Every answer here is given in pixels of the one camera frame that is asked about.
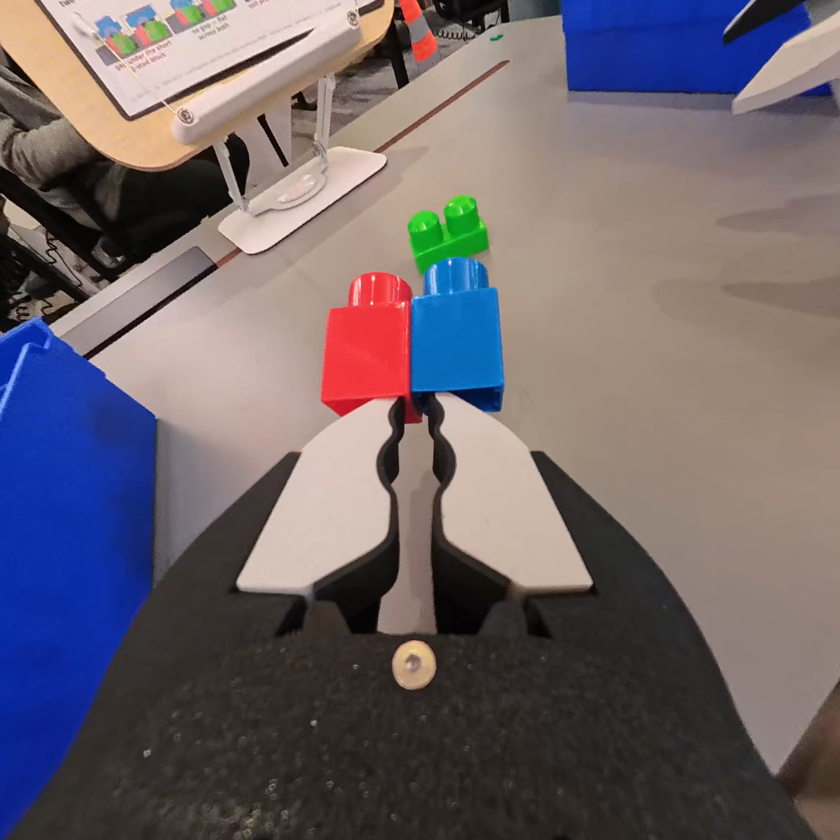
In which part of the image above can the blue toy building block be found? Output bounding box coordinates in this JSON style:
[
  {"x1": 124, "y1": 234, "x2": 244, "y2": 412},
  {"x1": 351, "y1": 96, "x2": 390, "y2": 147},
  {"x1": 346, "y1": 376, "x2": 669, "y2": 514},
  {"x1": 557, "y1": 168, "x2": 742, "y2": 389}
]
[{"x1": 411, "y1": 258, "x2": 506, "y2": 414}]

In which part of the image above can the orange traffic cone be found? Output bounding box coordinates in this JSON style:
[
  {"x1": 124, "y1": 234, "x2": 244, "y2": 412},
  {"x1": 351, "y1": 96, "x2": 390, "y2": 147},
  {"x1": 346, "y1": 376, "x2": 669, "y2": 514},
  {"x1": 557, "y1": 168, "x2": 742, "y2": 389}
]
[{"x1": 401, "y1": 0, "x2": 434, "y2": 60}]

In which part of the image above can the white book stand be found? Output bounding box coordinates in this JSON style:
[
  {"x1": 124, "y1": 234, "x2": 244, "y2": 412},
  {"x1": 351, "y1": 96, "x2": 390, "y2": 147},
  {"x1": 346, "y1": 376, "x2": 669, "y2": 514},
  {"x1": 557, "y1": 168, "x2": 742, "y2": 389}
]
[{"x1": 175, "y1": 7, "x2": 388, "y2": 254}]

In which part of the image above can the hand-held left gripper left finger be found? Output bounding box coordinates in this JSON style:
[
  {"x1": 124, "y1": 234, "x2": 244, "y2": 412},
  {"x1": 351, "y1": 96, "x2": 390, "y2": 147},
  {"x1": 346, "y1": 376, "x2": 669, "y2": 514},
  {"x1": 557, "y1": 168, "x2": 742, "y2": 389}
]
[{"x1": 237, "y1": 398, "x2": 403, "y2": 598}]

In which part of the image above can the wooden display board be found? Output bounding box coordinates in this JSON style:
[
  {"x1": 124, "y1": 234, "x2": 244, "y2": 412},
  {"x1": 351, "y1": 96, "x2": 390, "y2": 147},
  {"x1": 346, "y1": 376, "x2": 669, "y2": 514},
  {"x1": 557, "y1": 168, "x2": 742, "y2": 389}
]
[{"x1": 0, "y1": 0, "x2": 395, "y2": 172}]

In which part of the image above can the green two-stud toy block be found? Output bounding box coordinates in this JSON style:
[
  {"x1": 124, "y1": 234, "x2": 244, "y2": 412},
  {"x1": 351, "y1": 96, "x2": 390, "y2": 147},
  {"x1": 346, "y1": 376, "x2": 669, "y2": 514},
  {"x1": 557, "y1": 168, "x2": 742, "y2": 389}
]
[{"x1": 409, "y1": 197, "x2": 489, "y2": 274}]

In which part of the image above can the printed instruction sheet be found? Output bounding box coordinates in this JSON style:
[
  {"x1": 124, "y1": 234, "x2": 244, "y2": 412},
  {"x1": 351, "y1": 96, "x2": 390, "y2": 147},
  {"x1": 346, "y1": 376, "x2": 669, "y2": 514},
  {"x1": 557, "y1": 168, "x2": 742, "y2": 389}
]
[{"x1": 40, "y1": 0, "x2": 382, "y2": 119}]

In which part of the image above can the blue plastic bin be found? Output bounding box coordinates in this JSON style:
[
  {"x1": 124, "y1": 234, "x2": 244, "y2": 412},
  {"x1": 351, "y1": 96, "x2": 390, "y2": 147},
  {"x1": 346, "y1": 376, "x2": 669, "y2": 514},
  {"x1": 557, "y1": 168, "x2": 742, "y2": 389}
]
[
  {"x1": 562, "y1": 0, "x2": 830, "y2": 95},
  {"x1": 0, "y1": 318, "x2": 158, "y2": 828}
]

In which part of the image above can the red toy building block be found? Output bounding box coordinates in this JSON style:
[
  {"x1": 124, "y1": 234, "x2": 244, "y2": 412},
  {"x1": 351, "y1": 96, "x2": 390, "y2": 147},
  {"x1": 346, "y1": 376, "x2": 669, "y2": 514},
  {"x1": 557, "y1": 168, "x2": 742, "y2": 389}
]
[{"x1": 322, "y1": 272, "x2": 424, "y2": 424}]

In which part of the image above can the black flat panel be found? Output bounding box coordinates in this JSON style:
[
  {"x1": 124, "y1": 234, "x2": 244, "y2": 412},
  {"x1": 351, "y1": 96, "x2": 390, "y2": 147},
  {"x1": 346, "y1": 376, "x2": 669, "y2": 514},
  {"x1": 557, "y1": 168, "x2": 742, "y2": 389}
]
[{"x1": 53, "y1": 243, "x2": 217, "y2": 355}]

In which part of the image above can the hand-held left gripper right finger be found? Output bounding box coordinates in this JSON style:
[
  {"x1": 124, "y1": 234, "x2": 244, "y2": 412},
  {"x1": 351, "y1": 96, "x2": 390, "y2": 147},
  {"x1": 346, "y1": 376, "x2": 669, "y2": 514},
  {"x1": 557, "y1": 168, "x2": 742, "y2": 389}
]
[{"x1": 428, "y1": 394, "x2": 594, "y2": 598}]

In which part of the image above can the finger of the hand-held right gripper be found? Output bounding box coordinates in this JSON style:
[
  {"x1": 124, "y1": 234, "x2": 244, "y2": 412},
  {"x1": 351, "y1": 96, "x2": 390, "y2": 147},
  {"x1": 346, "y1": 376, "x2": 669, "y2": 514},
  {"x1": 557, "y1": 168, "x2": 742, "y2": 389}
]
[
  {"x1": 733, "y1": 16, "x2": 840, "y2": 116},
  {"x1": 722, "y1": 0, "x2": 817, "y2": 40}
]

